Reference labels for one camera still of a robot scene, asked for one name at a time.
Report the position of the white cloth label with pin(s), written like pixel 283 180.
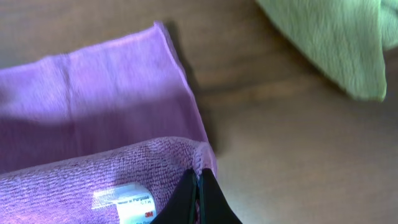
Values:
pixel 134 203

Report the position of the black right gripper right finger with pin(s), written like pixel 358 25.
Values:
pixel 214 208

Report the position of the green cloth front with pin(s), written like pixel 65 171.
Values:
pixel 344 39

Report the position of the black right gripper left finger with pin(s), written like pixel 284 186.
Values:
pixel 181 207

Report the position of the purple microfiber cloth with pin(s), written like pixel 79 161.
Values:
pixel 105 115

